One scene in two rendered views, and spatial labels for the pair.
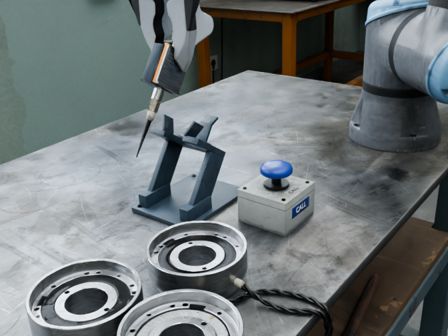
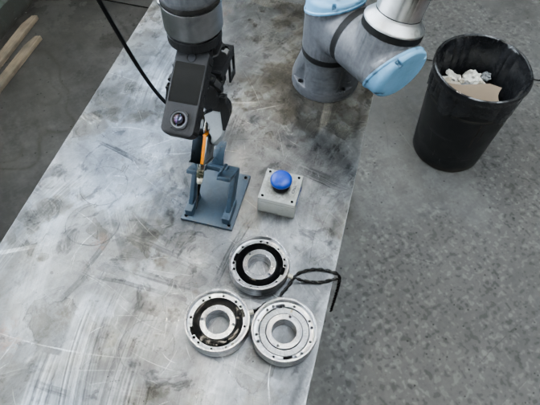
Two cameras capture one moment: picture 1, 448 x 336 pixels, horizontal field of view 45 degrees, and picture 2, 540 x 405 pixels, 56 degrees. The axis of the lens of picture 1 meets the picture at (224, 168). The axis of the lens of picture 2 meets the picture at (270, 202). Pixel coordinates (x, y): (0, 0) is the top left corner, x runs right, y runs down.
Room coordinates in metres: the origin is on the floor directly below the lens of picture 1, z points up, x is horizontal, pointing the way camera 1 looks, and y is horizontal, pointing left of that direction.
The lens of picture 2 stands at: (0.12, 0.18, 1.63)
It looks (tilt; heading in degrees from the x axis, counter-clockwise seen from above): 57 degrees down; 335
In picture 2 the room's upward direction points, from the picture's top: 1 degrees clockwise
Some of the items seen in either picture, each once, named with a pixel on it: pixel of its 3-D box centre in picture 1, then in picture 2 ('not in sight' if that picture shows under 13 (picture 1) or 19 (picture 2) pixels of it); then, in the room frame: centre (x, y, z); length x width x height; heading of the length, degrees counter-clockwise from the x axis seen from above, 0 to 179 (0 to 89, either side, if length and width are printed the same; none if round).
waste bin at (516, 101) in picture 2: not in sight; (463, 109); (1.04, -1.03, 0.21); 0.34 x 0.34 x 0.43
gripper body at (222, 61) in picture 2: not in sight; (200, 59); (0.66, 0.04, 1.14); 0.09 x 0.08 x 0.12; 142
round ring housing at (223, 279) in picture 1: (197, 262); (259, 266); (0.48, 0.03, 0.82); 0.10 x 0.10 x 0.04
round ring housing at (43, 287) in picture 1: (87, 308); (218, 323); (0.41, 0.13, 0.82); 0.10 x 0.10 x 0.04
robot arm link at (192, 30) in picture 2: not in sight; (190, 13); (0.65, 0.05, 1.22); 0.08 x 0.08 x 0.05
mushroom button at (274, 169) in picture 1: (276, 181); (280, 185); (0.60, -0.06, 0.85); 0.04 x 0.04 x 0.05
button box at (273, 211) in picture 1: (279, 198); (281, 190); (0.61, -0.07, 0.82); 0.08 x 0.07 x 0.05; 141
